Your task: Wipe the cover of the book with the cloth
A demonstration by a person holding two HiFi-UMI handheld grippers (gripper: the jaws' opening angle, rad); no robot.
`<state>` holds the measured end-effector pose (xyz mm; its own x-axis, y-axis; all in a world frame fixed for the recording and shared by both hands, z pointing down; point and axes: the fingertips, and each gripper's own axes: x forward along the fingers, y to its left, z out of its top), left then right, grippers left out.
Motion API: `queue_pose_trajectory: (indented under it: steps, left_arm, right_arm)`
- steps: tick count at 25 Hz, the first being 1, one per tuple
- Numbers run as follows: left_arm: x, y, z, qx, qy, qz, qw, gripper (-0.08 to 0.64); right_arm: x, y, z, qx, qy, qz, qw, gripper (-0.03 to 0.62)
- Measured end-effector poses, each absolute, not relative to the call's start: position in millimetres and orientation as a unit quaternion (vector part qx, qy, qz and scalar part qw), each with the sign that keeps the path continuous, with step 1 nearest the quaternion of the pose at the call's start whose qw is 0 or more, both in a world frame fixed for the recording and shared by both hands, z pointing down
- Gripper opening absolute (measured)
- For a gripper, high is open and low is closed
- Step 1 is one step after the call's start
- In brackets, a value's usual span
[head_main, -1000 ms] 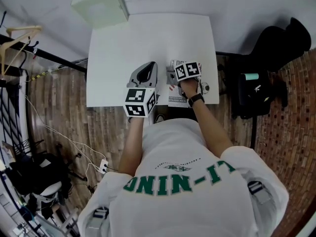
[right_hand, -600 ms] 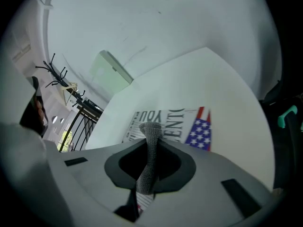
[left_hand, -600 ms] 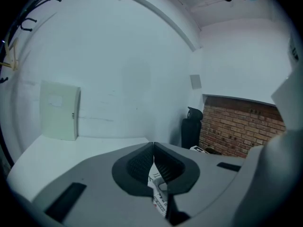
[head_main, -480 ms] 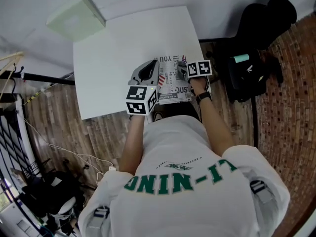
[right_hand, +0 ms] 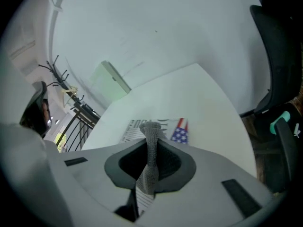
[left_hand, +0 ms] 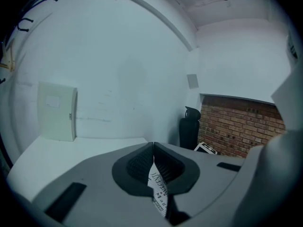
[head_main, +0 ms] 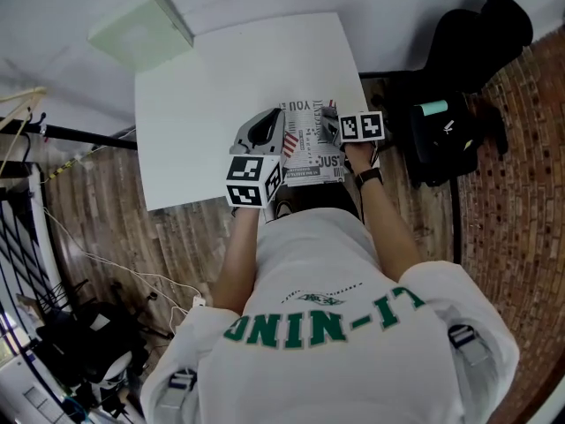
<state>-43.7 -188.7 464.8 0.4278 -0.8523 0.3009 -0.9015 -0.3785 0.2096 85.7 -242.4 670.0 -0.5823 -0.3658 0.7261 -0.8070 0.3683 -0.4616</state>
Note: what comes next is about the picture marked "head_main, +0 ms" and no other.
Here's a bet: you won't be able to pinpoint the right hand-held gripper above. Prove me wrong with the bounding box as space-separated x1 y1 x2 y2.
319 106 388 150

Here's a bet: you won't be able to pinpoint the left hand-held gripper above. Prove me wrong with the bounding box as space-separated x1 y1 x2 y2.
225 107 286 210

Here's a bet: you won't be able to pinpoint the printed cover book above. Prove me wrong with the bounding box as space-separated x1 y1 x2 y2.
277 98 381 189

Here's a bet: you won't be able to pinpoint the person's left forearm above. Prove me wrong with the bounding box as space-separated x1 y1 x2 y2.
211 205 262 317

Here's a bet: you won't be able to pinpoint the person's right forearm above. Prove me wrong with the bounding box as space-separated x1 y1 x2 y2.
355 178 423 283

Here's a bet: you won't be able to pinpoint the person's right hand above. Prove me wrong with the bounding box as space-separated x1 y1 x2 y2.
343 140 379 175

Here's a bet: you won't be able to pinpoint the black wrist watch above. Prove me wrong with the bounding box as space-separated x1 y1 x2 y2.
354 167 383 190

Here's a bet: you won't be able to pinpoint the teal bottle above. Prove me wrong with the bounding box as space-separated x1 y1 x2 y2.
418 100 449 117

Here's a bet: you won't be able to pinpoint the black backpack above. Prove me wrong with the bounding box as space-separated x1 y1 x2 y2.
406 90 509 189

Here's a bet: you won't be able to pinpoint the black stand pole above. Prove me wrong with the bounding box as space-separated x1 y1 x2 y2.
448 178 463 265

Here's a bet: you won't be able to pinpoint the black chair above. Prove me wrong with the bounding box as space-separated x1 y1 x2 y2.
422 0 535 97

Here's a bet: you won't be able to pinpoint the white printed t-shirt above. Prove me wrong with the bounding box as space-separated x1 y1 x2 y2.
139 207 521 424

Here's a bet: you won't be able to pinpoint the pale green box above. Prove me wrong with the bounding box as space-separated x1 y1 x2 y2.
87 0 195 72

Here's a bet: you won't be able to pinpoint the black tripod pole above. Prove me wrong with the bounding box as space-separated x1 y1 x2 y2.
0 118 139 152

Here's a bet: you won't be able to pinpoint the black equipment pile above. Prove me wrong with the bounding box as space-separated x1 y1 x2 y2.
34 280 150 419

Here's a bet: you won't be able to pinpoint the wooden sticks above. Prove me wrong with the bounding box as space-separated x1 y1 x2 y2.
0 86 48 133

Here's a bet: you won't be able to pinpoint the white cable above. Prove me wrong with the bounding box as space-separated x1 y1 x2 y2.
42 208 207 336

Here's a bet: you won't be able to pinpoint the grey harness strap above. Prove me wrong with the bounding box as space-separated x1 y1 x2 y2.
447 323 492 367
157 367 198 411

